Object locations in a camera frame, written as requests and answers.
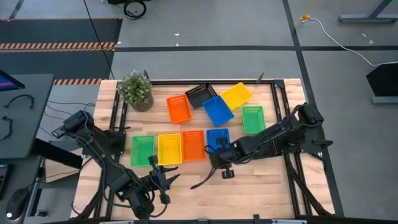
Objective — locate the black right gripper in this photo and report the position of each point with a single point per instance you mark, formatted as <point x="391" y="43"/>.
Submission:
<point x="225" y="157"/>

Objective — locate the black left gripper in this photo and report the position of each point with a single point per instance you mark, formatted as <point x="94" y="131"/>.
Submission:
<point x="158" y="182"/>

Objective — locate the blue plastic basket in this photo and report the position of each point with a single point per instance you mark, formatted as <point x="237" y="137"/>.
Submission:
<point x="214" y="135"/>
<point x="217" y="111"/>

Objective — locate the yellow plastic basket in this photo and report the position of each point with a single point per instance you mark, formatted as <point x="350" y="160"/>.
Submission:
<point x="236" y="96"/>
<point x="169" y="149"/>

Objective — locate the orange plastic basket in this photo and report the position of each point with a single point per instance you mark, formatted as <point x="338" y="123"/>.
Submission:
<point x="179" y="109"/>
<point x="193" y="146"/>

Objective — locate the green plastic basket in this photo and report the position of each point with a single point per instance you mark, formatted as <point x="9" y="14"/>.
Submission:
<point x="253" y="119"/>
<point x="141" y="149"/>

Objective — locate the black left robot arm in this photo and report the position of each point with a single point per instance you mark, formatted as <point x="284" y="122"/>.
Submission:
<point x="105" y="168"/>

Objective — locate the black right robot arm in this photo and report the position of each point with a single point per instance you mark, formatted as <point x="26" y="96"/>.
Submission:
<point x="273" y="137"/>

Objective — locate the potted green plant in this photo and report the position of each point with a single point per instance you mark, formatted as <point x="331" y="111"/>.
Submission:
<point x="135" y="90"/>

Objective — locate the black desk leg beam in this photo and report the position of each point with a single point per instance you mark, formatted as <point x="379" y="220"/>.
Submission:
<point x="59" y="154"/>

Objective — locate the grey side table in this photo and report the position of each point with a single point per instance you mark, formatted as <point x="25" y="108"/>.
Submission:
<point x="31" y="124"/>

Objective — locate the grey computer desk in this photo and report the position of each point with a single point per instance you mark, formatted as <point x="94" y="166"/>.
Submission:
<point x="21" y="177"/>

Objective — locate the yellow plug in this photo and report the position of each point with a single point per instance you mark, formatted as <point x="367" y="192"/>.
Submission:
<point x="305" y="17"/>

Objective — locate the dark keyboard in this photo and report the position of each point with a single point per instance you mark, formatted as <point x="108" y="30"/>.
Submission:
<point x="3" y="182"/>

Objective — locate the black box on grey base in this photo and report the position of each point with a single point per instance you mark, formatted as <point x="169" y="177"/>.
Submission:
<point x="384" y="81"/>

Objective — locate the black hazard-striped floor mat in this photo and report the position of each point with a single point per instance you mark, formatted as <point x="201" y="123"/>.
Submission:
<point x="62" y="31"/>

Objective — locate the computer monitor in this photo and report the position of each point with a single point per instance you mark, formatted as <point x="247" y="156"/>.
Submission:
<point x="7" y="83"/>

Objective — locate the grey desk foot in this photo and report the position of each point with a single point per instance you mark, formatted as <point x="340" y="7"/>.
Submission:
<point x="367" y="18"/>

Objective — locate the black metal rig frame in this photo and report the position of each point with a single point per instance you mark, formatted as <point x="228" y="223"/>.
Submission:
<point x="217" y="82"/>

